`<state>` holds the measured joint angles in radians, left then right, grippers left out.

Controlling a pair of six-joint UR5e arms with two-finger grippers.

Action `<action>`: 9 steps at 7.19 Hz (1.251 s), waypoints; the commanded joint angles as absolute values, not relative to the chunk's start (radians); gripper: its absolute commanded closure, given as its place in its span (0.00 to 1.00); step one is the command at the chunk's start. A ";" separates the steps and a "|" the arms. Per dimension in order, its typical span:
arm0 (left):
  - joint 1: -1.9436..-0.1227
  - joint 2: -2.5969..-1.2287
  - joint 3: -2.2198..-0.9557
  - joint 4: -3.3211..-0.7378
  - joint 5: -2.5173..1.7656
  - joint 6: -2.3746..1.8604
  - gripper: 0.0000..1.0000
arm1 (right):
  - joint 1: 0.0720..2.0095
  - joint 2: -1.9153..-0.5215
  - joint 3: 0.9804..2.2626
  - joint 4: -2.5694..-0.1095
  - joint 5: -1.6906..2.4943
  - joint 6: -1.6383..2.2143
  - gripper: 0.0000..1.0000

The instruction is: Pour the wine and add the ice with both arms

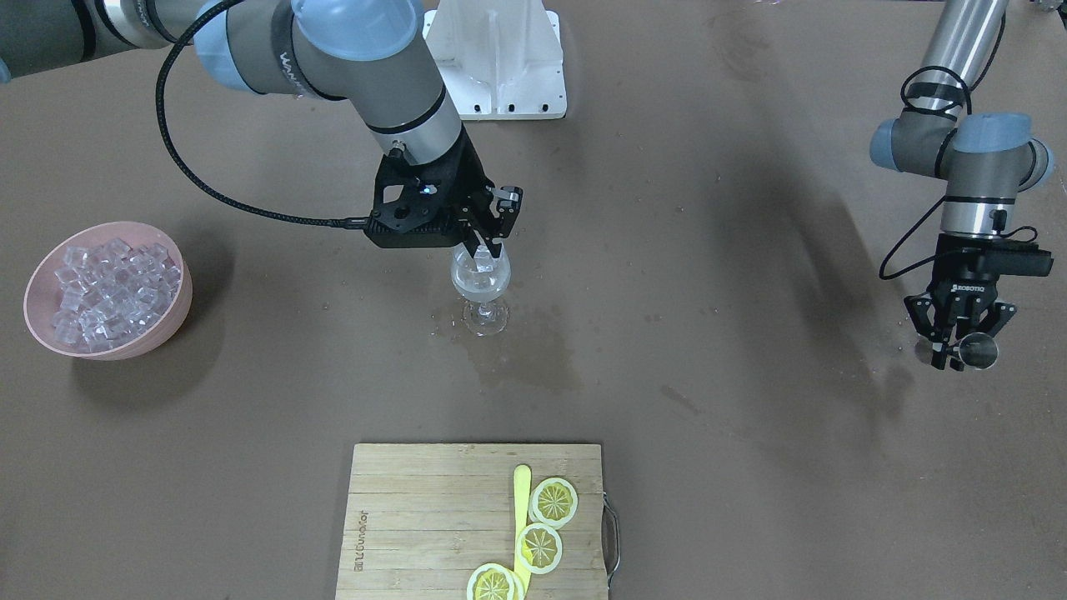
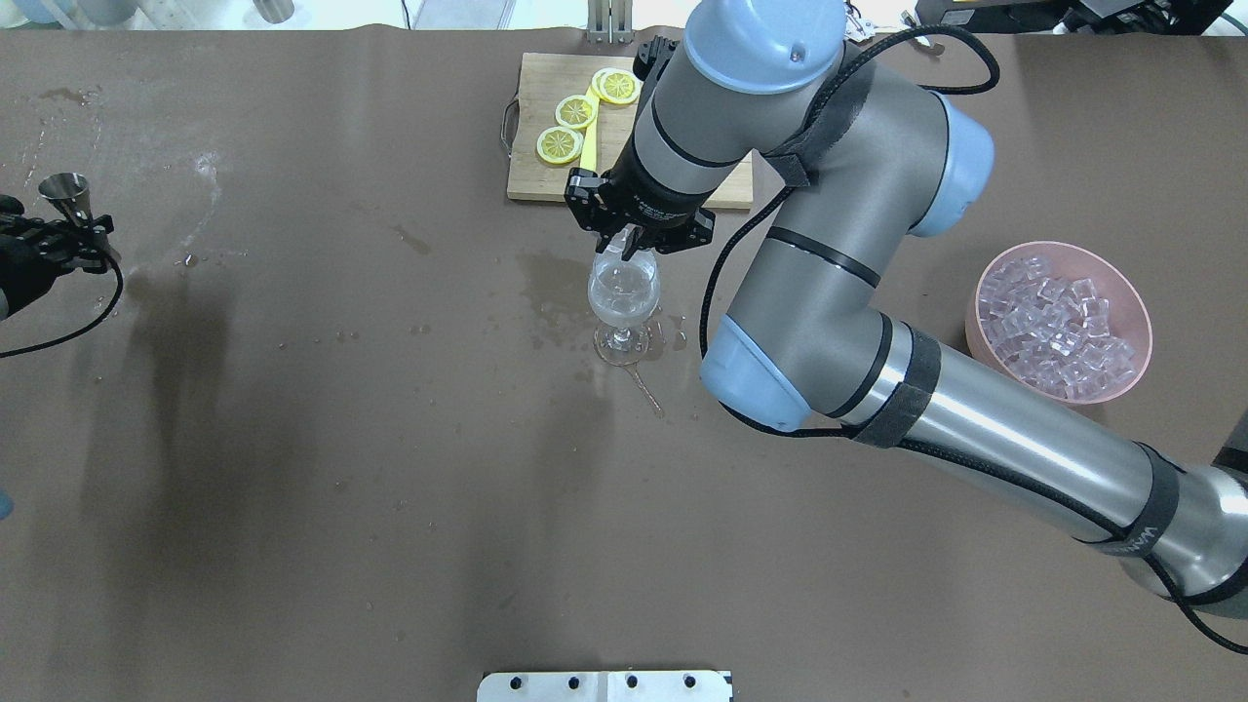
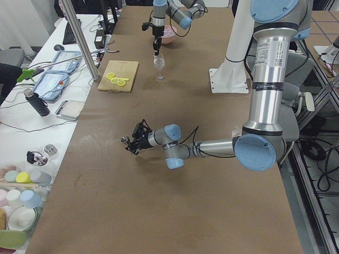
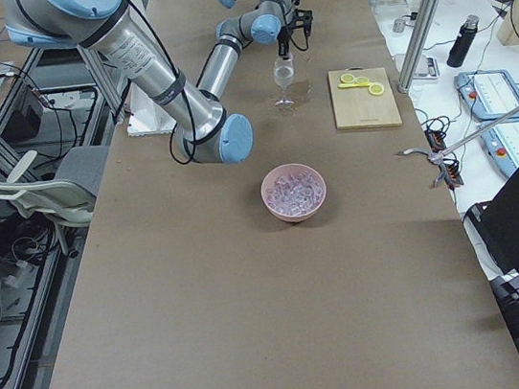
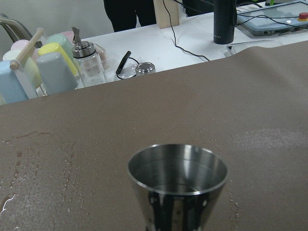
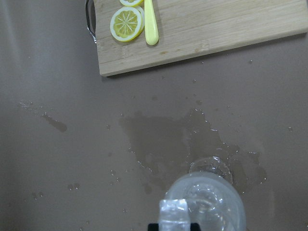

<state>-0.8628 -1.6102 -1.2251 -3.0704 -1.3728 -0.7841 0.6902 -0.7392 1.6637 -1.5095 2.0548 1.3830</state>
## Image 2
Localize bamboo cutting board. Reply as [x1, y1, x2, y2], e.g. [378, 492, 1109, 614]
[507, 52, 754, 212]

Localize aluminium frame post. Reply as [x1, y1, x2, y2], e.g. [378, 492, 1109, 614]
[585, 0, 636, 45]

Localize middle lemon slice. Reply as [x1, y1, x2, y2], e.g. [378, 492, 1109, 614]
[554, 94, 599, 132]

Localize pink bowl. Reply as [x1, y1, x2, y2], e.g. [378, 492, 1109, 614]
[965, 241, 1154, 407]

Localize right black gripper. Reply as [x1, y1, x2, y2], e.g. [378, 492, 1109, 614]
[565, 167, 715, 262]

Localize yellow plastic knife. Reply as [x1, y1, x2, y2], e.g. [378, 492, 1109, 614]
[579, 85, 602, 172]

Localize far lemon slice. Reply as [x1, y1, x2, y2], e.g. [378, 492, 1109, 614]
[590, 67, 643, 105]

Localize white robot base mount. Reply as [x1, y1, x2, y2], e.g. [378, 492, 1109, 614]
[475, 670, 735, 701]

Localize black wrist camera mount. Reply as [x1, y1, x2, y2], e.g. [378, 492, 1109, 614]
[631, 35, 681, 82]

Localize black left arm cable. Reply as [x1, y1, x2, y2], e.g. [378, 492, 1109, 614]
[0, 249, 125, 358]

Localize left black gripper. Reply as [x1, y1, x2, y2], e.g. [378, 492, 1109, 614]
[1, 195, 115, 320]

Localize clear wine glass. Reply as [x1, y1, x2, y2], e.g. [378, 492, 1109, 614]
[588, 237, 661, 366]

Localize clear ice cube pile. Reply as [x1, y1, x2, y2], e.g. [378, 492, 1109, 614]
[978, 254, 1139, 400]

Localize lemon slice near handle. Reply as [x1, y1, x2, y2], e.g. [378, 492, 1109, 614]
[534, 126, 585, 166]

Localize steel jigger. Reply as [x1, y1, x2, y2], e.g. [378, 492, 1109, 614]
[37, 172, 95, 229]

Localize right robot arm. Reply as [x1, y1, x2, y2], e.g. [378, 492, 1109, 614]
[565, 1, 1247, 618]

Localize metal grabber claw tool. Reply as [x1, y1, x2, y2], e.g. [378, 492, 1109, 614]
[842, 1, 917, 46]

